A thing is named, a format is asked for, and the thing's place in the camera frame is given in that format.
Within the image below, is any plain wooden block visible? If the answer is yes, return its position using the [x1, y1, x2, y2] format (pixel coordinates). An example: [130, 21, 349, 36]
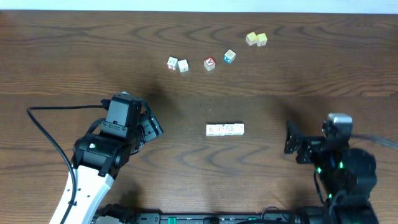
[234, 123, 244, 135]
[215, 124, 225, 136]
[177, 59, 189, 73]
[206, 124, 217, 136]

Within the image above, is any wooden block green edge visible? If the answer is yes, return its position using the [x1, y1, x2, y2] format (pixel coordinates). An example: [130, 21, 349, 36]
[224, 124, 234, 135]

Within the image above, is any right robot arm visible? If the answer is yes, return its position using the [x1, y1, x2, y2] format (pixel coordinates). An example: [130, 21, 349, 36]
[284, 117, 378, 224]

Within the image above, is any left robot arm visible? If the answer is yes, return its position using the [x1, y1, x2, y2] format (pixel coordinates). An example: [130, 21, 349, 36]
[50, 111, 163, 223]

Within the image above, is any red sided wooden block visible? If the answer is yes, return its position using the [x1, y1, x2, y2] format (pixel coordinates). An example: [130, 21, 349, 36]
[167, 57, 178, 70]

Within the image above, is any red letter A block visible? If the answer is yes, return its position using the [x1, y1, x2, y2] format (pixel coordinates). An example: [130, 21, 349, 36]
[204, 57, 216, 71]

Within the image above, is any blue sided wooden block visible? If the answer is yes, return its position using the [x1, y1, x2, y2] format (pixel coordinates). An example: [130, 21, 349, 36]
[224, 49, 236, 64]

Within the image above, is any yellow wooden block right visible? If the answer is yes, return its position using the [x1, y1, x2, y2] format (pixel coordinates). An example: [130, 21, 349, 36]
[257, 33, 268, 47]

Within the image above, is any yellow wooden block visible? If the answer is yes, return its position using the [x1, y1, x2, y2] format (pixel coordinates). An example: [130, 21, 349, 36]
[246, 32, 257, 45]
[257, 33, 268, 47]

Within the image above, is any yellow wooden block left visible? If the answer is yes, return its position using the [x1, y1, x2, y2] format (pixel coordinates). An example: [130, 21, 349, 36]
[246, 32, 257, 45]

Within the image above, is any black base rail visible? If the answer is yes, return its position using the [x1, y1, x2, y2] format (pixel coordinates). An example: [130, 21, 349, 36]
[91, 203, 302, 224]

